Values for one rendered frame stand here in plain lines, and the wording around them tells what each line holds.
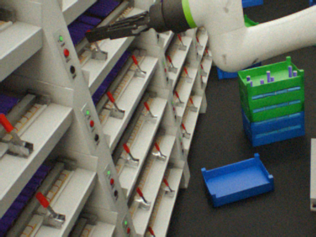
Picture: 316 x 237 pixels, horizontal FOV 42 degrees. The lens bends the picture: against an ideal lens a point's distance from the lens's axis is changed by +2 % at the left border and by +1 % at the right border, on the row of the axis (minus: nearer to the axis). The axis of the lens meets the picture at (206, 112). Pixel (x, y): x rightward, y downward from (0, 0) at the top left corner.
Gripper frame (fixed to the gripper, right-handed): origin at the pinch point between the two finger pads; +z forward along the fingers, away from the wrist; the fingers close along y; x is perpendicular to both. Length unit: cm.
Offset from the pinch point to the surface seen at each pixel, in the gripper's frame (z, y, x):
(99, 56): 2.5, -1.0, -5.9
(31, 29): -1.1, -27.7, 11.8
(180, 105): 12, 69, -64
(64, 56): -1.0, -21.7, 3.0
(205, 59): 17, 165, -83
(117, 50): 1.1, 7.9, -8.4
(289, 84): -43, 83, -73
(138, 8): 3.9, 44.0, -6.8
